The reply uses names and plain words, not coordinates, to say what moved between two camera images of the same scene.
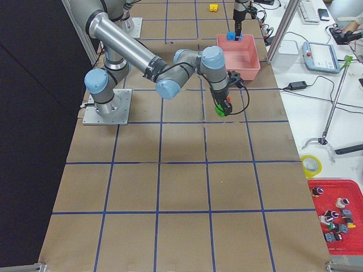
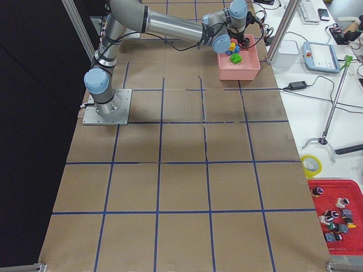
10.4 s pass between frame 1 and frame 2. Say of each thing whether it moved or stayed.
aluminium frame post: stayed
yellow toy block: moved
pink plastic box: stayed
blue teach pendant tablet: stayed
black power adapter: stayed
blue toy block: moved
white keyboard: stayed
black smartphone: stayed
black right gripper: moved
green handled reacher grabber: stayed
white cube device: stayed
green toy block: moved
